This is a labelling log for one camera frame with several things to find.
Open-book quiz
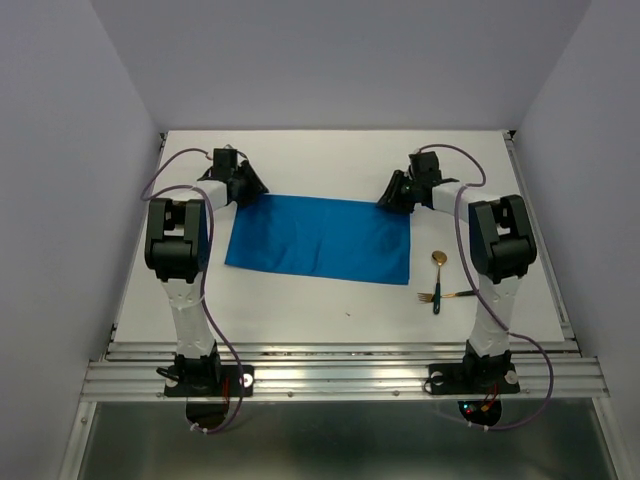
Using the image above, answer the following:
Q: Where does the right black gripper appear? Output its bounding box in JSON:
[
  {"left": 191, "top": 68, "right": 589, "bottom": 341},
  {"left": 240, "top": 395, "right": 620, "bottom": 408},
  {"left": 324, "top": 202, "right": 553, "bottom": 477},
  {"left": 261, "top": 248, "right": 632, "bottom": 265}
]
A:
[{"left": 375, "top": 169, "right": 421, "bottom": 214}]

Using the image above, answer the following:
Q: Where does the gold spoon green handle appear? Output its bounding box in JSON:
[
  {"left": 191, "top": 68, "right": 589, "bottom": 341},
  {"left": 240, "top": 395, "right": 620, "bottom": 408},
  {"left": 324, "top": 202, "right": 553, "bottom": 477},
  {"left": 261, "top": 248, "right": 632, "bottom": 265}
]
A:
[{"left": 432, "top": 250, "right": 448, "bottom": 315}]

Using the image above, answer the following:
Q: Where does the blue cloth napkin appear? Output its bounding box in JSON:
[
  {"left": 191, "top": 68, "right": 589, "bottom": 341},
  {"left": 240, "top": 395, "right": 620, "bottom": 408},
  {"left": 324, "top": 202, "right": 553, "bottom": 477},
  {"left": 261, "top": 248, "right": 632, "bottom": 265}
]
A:
[{"left": 225, "top": 195, "right": 411, "bottom": 285}]

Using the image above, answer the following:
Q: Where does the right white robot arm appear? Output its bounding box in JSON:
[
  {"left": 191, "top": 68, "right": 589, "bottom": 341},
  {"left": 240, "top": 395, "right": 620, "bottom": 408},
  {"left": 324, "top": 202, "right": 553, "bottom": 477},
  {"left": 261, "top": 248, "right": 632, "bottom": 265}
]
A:
[{"left": 377, "top": 149, "right": 537, "bottom": 395}]

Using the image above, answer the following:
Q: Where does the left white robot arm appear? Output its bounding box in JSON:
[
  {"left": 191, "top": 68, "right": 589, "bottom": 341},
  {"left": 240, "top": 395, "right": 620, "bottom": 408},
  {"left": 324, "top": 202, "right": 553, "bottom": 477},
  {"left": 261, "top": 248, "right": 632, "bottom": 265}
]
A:
[{"left": 141, "top": 145, "right": 268, "bottom": 398}]

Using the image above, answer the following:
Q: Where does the gold fork green handle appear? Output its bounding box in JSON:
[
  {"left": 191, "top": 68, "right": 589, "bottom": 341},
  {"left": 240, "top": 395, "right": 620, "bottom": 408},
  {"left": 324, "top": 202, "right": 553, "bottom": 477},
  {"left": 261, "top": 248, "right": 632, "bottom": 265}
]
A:
[{"left": 417, "top": 290, "right": 475, "bottom": 303}]

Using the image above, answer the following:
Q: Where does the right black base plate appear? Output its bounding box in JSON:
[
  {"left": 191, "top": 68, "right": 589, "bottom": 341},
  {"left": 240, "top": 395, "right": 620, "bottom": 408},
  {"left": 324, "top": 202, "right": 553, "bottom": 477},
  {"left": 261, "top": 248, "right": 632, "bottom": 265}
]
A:
[{"left": 423, "top": 363, "right": 521, "bottom": 397}]

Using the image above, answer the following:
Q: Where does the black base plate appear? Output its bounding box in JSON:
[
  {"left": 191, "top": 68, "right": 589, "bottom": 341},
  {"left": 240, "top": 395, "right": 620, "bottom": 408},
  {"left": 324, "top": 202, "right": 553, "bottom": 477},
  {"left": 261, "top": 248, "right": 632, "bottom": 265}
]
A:
[
  {"left": 163, "top": 364, "right": 255, "bottom": 398},
  {"left": 423, "top": 363, "right": 521, "bottom": 397}
]

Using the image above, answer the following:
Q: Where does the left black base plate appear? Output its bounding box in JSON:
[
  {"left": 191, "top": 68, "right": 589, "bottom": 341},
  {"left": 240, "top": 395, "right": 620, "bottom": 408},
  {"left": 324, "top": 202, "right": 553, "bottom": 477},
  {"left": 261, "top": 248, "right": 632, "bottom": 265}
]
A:
[{"left": 163, "top": 364, "right": 255, "bottom": 398}]

